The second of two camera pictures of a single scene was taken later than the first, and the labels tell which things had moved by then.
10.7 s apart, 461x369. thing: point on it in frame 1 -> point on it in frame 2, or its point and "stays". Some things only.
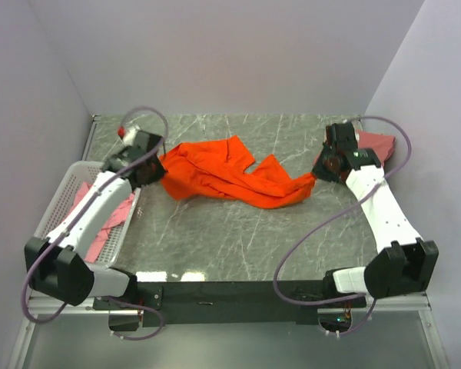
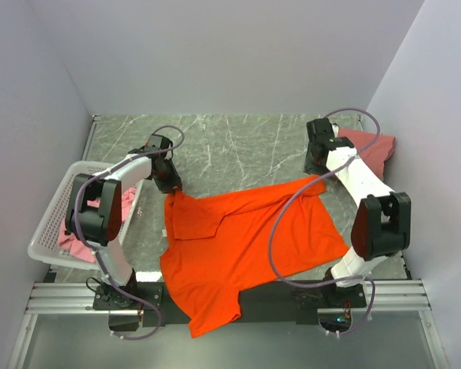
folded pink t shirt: [383, 144] stays
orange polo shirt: [213, 169] -> [217, 247]
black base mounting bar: [231, 304] stays
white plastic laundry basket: [61, 203] stays
